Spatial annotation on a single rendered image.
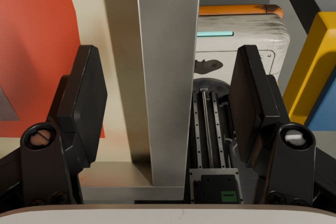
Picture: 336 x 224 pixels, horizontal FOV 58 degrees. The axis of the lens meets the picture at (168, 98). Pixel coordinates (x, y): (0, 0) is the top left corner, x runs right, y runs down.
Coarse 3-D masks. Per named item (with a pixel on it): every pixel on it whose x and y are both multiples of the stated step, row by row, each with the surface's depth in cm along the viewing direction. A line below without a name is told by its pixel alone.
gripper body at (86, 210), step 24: (0, 216) 7; (24, 216) 7; (48, 216) 7; (72, 216) 7; (96, 216) 7; (120, 216) 7; (144, 216) 7; (168, 216) 7; (192, 216) 7; (216, 216) 7; (240, 216) 7; (264, 216) 7; (288, 216) 7; (312, 216) 7
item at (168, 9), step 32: (160, 0) 18; (192, 0) 18; (160, 32) 20; (192, 32) 20; (160, 64) 22; (192, 64) 22; (160, 96) 24; (160, 128) 28; (160, 160) 32; (96, 192) 37; (128, 192) 37; (160, 192) 37
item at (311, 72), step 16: (304, 0) 38; (320, 0) 36; (304, 16) 38; (320, 16) 25; (320, 32) 25; (304, 48) 28; (320, 48) 26; (304, 64) 28; (320, 64) 27; (304, 80) 28; (320, 80) 28; (288, 96) 32; (304, 96) 30; (288, 112) 32; (304, 112) 32
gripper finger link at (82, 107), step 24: (96, 48) 12; (72, 72) 11; (96, 72) 12; (72, 96) 10; (96, 96) 12; (48, 120) 10; (72, 120) 10; (96, 120) 12; (72, 144) 10; (96, 144) 12; (0, 168) 9; (72, 168) 10; (0, 192) 9
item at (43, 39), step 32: (0, 0) 22; (32, 0) 22; (64, 0) 22; (0, 32) 24; (32, 32) 24; (64, 32) 24; (0, 64) 27; (32, 64) 27; (64, 64) 27; (0, 96) 30; (32, 96) 30; (0, 128) 34
